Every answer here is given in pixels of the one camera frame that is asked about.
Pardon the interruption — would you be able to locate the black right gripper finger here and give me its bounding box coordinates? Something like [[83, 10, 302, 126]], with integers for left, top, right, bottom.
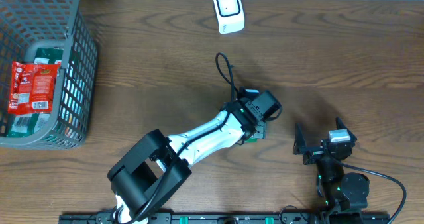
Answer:
[[335, 117, 357, 142], [293, 123, 307, 155]]

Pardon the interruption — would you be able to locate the red snack bag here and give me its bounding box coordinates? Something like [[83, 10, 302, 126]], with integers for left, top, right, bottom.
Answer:
[[7, 62, 26, 115], [15, 63, 61, 115]]

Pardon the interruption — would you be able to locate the green capped white jar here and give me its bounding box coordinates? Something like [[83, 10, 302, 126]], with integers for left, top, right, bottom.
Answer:
[[245, 137, 264, 142]]

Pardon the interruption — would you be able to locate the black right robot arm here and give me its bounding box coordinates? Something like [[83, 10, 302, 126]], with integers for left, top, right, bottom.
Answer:
[[293, 117, 370, 223]]

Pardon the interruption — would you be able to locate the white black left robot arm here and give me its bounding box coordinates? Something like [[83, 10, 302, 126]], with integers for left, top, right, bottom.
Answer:
[[107, 89, 282, 223]]

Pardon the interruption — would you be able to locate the white barcode scanner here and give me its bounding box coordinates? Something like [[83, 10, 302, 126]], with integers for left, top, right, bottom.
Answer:
[[213, 0, 245, 34]]

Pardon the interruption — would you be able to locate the green white flat package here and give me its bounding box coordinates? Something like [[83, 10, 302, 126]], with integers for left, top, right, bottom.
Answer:
[[7, 48, 63, 137]]

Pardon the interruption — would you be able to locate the grey plastic mesh basket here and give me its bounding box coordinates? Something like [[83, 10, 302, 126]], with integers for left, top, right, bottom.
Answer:
[[1, 0, 98, 150]]

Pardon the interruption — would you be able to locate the right black cable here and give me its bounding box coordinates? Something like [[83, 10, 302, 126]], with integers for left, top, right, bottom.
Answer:
[[333, 156, 407, 224]]

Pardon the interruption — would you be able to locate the black cable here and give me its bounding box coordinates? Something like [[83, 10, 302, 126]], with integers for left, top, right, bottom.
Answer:
[[333, 156, 407, 224], [114, 52, 284, 224]]

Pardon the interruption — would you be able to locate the left black cable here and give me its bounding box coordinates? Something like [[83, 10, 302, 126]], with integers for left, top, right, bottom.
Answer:
[[114, 52, 284, 224]]

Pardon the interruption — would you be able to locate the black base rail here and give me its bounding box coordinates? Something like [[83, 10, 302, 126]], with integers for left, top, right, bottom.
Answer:
[[58, 211, 391, 224]]

